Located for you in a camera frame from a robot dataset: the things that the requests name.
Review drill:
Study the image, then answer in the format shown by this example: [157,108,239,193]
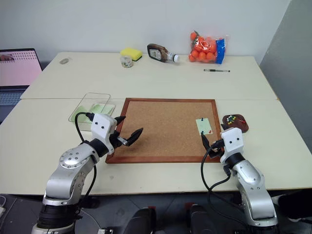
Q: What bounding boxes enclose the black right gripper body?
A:
[208,139,225,159]

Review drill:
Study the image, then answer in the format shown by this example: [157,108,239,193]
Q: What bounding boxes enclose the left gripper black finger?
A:
[114,116,127,128]
[124,127,144,147]

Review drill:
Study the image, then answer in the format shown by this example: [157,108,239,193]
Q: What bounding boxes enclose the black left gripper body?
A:
[108,129,129,150]

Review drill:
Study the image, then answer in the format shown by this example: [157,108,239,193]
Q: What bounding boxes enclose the pale green paper note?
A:
[195,117,214,136]

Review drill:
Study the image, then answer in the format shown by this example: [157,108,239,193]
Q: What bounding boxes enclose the wood-framed cork board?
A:
[105,97,224,165]

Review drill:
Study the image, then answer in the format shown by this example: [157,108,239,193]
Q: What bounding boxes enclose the brown dish of pushpins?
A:
[222,114,250,134]

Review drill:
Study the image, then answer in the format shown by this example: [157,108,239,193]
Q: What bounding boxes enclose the clear plastic tray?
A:
[68,92,112,132]

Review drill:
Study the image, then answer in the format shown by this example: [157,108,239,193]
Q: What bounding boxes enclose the small glass jar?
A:
[120,55,134,69]

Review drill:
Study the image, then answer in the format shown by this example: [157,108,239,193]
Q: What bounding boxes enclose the yellow sponge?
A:
[120,47,143,62]

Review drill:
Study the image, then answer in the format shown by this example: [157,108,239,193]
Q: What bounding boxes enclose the dark rounded shape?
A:
[277,189,312,220]
[131,206,157,234]
[185,202,213,234]

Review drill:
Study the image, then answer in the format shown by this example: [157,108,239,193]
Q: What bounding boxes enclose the brown sauce bottle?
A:
[146,43,181,64]

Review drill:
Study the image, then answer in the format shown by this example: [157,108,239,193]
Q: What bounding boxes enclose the bag of orange fruits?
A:
[188,30,230,65]

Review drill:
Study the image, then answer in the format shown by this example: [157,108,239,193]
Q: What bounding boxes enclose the grey partition panel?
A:
[259,0,312,157]

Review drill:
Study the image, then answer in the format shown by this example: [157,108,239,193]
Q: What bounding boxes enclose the open laptop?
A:
[0,48,44,107]

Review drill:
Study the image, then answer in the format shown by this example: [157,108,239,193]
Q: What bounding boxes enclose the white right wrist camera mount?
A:
[219,128,244,164]

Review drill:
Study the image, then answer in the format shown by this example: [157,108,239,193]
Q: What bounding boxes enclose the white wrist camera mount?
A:
[219,128,244,164]
[91,113,118,156]

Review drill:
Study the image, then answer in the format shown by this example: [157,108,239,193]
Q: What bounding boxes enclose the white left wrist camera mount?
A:
[91,113,118,156]

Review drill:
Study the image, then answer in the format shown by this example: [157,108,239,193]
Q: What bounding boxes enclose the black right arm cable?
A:
[200,143,245,213]

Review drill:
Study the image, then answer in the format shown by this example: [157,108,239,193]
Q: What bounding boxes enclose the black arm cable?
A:
[74,112,98,196]
[200,143,245,213]

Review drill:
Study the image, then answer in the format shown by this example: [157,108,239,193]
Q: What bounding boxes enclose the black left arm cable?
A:
[74,112,98,196]

